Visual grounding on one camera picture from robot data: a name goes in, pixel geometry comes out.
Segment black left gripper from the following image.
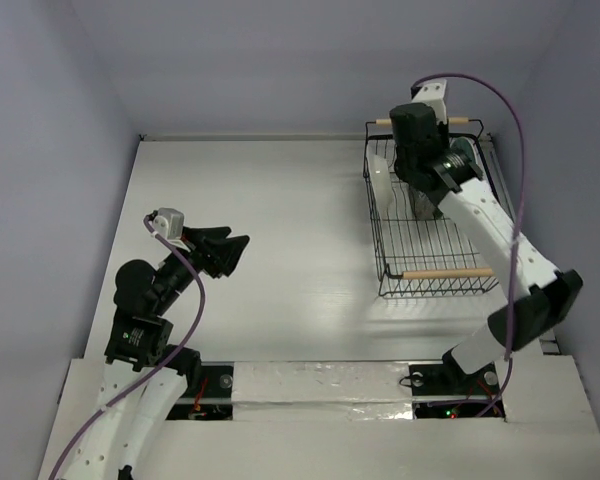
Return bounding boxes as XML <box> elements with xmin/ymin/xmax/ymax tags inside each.
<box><xmin>153</xmin><ymin>224</ymin><xmax>249</xmax><ymax>312</ymax></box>

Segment dark reindeer plate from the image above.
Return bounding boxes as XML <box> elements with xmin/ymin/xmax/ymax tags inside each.
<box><xmin>407</xmin><ymin>184</ymin><xmax>444</xmax><ymax>221</ymax></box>

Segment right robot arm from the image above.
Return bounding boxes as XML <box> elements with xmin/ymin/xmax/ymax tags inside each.
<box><xmin>389</xmin><ymin>102</ymin><xmax>583</xmax><ymax>392</ymax></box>

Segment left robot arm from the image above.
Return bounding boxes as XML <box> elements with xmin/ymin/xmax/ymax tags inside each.
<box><xmin>48</xmin><ymin>212</ymin><xmax>250</xmax><ymax>479</ymax></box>

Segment teal and red plate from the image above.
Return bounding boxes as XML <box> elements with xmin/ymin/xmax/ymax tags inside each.
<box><xmin>450</xmin><ymin>136</ymin><xmax>483</xmax><ymax>178</ymax></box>

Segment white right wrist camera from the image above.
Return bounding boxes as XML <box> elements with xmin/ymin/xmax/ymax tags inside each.
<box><xmin>411</xmin><ymin>79</ymin><xmax>448</xmax><ymax>125</ymax></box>

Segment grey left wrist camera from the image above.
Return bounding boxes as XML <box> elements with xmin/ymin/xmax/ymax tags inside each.
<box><xmin>149</xmin><ymin>207</ymin><xmax>184</xmax><ymax>242</ymax></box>

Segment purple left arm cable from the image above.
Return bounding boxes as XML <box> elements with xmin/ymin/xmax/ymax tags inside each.
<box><xmin>47</xmin><ymin>213</ymin><xmax>207</xmax><ymax>480</ymax></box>

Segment black wire dish rack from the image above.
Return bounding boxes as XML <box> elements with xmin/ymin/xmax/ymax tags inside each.
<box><xmin>363</xmin><ymin>120</ymin><xmax>499</xmax><ymax>298</ymax></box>

